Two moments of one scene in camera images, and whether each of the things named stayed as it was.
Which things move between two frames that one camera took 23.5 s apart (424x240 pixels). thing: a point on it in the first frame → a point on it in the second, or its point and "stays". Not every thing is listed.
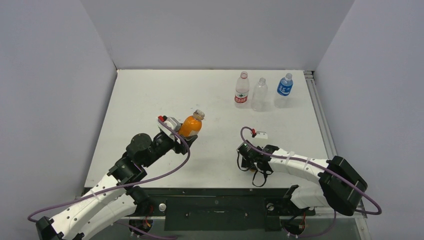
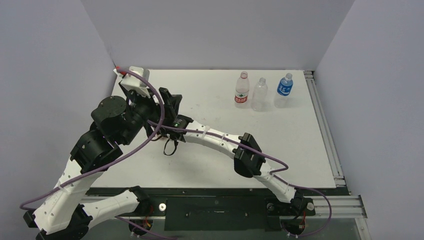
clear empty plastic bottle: [259, 99] stays
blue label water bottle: [285, 86] stays
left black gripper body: [165, 146] → [143, 107]
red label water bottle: [242, 89] stays
